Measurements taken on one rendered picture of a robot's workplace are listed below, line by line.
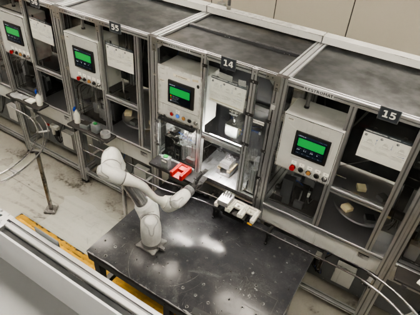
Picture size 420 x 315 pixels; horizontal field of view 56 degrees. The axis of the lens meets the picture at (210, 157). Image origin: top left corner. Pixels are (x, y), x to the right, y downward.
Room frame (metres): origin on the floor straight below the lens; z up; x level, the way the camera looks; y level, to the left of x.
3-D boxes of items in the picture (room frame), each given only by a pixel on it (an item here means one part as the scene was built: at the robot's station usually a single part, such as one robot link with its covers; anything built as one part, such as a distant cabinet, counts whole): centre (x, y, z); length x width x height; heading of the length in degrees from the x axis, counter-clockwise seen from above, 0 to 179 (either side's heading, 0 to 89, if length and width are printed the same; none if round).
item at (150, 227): (2.06, 0.41, 0.85); 0.18 x 0.16 x 0.22; 13
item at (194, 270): (2.03, -0.02, 0.66); 1.50 x 1.06 x 0.04; 61
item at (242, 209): (2.34, -0.26, 0.84); 0.36 x 0.14 x 0.10; 61
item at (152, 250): (2.04, 0.39, 0.71); 0.22 x 0.18 x 0.06; 61
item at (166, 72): (2.90, 0.24, 1.60); 0.42 x 0.29 x 0.46; 61
